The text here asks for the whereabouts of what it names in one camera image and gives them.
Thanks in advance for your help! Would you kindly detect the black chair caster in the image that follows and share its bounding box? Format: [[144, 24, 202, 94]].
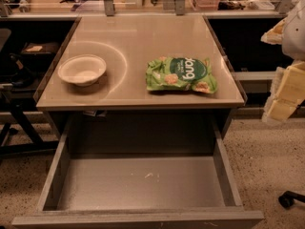
[[278, 191, 305, 209]]

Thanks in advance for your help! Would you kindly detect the grey drawer cabinet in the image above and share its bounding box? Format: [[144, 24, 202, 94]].
[[32, 14, 248, 155]]

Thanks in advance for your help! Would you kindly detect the dark cardboard box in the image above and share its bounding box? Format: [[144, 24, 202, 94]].
[[20, 42, 60, 61]]

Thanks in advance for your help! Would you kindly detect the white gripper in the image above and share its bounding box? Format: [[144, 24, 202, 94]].
[[261, 0, 305, 123]]

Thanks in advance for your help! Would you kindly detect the white paper bowl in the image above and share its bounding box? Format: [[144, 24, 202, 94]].
[[57, 54, 107, 87]]

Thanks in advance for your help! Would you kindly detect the grey open top drawer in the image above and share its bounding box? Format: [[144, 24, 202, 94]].
[[12, 115, 263, 229]]

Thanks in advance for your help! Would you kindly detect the green rice chip bag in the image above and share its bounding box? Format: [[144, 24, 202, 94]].
[[146, 57, 217, 94]]

